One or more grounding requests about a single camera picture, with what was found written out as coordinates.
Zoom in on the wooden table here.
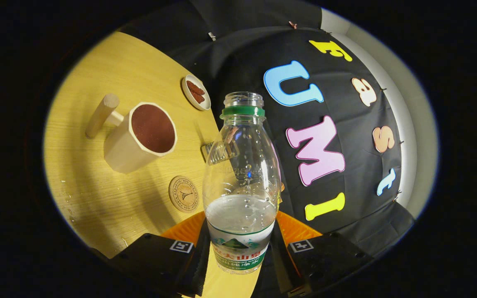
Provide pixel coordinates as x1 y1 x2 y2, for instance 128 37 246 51
43 31 264 298

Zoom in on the round cork coaster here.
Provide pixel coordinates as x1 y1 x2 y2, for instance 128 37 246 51
169 175 200 213

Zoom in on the clear plastic bottle green ring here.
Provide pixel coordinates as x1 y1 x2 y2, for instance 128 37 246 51
202 91 282 275

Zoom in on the beige cup with wooden handle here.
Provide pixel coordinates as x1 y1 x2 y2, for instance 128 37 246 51
85 93 178 174

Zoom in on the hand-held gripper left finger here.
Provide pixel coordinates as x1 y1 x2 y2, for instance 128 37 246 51
98 211 212 296

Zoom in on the small white plate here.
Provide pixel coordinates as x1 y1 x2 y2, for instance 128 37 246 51
181 74 212 111

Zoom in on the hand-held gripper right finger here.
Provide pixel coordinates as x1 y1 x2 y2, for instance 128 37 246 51
270 211 373 296

